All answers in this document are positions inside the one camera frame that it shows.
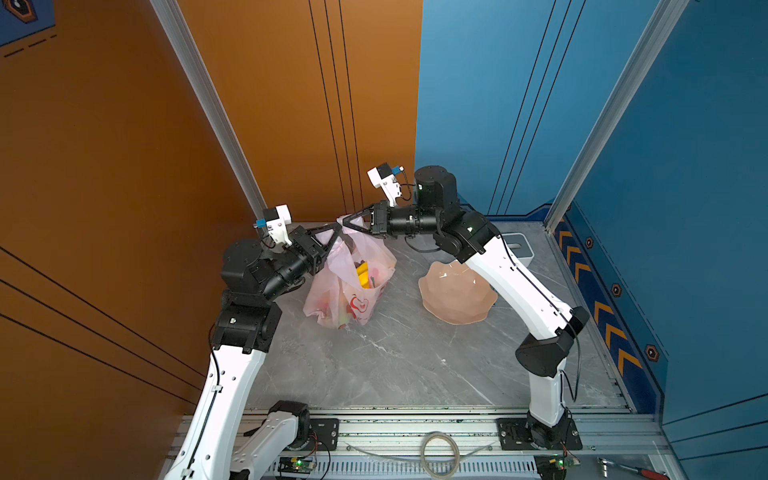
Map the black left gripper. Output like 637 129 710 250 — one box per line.
259 224 338 310

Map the pink plastic bag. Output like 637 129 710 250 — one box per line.
303 226 397 329

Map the yellow banana bunch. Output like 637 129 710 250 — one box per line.
355 261 372 289

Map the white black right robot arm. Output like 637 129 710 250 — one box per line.
343 164 590 451

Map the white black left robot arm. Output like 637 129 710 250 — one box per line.
165 223 341 479

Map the beige fruit plate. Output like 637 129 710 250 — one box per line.
418 260 498 325

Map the white grey tissue box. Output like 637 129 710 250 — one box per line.
502 232 535 267

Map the green circuit board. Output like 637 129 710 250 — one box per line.
277 456 318 477

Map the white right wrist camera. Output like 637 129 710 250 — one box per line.
367 163 404 207

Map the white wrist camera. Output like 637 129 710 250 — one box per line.
253 204 292 249
367 163 404 207

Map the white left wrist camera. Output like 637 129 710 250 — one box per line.
253 204 292 249

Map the aluminium front rail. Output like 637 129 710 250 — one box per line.
167 407 667 480

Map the coiled clear cable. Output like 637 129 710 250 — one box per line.
344 431 499 480

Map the aluminium corner post left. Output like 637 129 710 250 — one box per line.
150 0 267 219

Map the aluminium corner post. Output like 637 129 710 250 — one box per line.
150 0 267 219
544 0 689 234

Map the aluminium corner post right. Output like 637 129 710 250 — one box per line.
544 0 689 234

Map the red handled tool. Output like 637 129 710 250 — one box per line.
597 457 670 480

